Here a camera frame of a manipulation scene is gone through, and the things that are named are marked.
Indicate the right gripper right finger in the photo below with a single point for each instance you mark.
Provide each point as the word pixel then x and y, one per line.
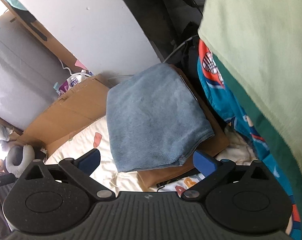
pixel 214 172

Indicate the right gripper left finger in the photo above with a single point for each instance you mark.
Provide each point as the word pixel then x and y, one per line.
pixel 78 172

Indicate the light blue denim garment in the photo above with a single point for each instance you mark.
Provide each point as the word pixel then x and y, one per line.
pixel 157 99

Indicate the light green cloth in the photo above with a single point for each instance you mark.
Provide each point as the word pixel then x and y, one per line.
pixel 260 43

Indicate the cream patterned bed sheet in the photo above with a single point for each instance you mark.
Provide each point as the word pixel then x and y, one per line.
pixel 124 152

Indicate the grey neck pillow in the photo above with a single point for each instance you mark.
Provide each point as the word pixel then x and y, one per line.
pixel 18 159

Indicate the brown cardboard sheet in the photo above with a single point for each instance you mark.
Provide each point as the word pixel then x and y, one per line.
pixel 72 112

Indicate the brown folded garment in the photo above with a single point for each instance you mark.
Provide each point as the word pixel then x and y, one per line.
pixel 211 146

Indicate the blue orange patterned garment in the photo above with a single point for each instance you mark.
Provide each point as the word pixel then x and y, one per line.
pixel 235 107

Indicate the purple white plastic bag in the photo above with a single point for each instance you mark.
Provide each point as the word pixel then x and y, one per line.
pixel 71 81

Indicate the grey plastic wrapped roll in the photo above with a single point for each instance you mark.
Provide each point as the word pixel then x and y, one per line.
pixel 28 73

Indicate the cardboard box with handle slot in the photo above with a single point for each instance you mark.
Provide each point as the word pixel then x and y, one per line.
pixel 44 36

